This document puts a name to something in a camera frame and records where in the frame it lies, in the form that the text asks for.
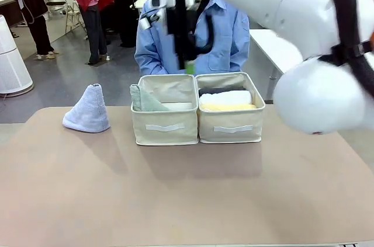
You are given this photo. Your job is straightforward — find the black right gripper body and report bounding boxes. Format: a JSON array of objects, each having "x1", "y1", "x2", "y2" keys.
[{"x1": 165, "y1": 6, "x2": 191, "y2": 55}]

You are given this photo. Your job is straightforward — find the white towel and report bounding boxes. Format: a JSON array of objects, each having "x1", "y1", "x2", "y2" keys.
[{"x1": 199, "y1": 91, "x2": 252, "y2": 106}]

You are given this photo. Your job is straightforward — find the grey-green cone towel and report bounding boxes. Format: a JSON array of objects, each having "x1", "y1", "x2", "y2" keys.
[{"x1": 130, "y1": 84, "x2": 171, "y2": 112}]

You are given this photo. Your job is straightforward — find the yellow towel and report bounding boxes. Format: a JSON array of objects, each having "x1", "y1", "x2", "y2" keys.
[{"x1": 199, "y1": 103, "x2": 257, "y2": 112}]

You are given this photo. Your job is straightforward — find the person's right forearm blue sleeve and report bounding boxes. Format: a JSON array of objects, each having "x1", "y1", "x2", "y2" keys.
[{"x1": 134, "y1": 50, "x2": 169, "y2": 76}]

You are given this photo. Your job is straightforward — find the dark grey rolled towel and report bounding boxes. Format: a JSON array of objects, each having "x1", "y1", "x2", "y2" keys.
[{"x1": 198, "y1": 86, "x2": 247, "y2": 95}]

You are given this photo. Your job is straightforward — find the person in blue shirt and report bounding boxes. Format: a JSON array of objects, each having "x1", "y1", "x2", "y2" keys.
[{"x1": 134, "y1": 0, "x2": 251, "y2": 76}]

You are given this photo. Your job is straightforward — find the person in olive jacket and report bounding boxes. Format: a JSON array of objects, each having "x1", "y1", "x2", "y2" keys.
[{"x1": 109, "y1": 0, "x2": 143, "y2": 48}]

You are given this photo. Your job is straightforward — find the beige fabric storage bin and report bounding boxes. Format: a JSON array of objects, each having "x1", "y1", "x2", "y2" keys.
[
  {"x1": 130, "y1": 74, "x2": 200, "y2": 146},
  {"x1": 195, "y1": 71, "x2": 266, "y2": 144}
]

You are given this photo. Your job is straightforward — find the white background table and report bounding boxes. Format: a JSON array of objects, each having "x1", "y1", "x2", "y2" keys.
[{"x1": 250, "y1": 29, "x2": 305, "y2": 83}]

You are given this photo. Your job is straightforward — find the light blue cone towel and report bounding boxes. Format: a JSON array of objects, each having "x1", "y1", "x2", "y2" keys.
[{"x1": 61, "y1": 83, "x2": 111, "y2": 133}]

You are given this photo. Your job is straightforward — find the person in black skirt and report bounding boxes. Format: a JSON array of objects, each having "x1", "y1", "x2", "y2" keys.
[{"x1": 7, "y1": 0, "x2": 59, "y2": 61}]

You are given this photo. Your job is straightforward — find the white air purifier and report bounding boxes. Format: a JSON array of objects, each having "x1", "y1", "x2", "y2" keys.
[{"x1": 0, "y1": 15, "x2": 33, "y2": 95}]

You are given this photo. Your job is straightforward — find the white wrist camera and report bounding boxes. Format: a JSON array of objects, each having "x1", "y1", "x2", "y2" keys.
[{"x1": 138, "y1": 0, "x2": 168, "y2": 30}]

